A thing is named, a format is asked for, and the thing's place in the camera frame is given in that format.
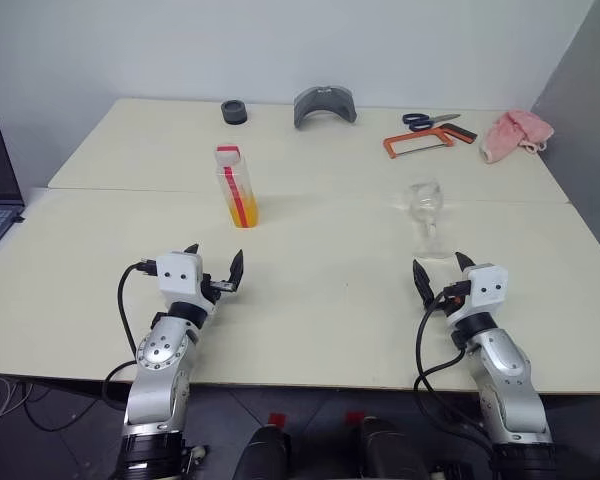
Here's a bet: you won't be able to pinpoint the black floor cable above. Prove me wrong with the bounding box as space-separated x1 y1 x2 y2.
22 382 112 432

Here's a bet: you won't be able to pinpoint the black round cap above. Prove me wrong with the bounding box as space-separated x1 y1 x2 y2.
220 99 249 126

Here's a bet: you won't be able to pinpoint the plastic bottle with orange liquid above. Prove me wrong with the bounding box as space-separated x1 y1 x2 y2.
213 144 261 230

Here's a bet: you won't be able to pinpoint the pink cloth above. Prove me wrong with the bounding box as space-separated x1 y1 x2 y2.
480 108 556 166

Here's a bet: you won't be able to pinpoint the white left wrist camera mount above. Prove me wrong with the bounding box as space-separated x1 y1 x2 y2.
157 252 217 314

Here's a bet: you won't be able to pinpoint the clear wine glass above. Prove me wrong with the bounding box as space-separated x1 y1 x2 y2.
404 178 454 261

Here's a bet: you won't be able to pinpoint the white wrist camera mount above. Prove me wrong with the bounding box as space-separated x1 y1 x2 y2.
157 252 217 314
449 261 510 327

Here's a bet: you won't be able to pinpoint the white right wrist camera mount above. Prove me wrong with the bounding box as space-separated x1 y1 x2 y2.
449 261 510 327

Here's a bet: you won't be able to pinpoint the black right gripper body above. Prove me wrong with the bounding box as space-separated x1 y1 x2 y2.
436 280 471 317

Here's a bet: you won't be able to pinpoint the blue handled scissors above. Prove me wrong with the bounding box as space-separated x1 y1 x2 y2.
402 112 462 133

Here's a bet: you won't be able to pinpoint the grey curved plastic piece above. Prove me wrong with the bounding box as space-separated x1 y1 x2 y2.
293 85 358 131

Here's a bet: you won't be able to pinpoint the orange hacksaw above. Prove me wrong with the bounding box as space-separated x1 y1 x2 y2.
382 123 479 161

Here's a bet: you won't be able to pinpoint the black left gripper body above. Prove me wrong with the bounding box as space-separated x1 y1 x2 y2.
200 272 237 304

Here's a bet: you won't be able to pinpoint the dark rounded shape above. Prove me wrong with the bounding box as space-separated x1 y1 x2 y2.
357 416 432 480
229 423 292 480

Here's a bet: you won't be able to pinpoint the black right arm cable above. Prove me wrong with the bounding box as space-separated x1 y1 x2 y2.
413 282 496 451

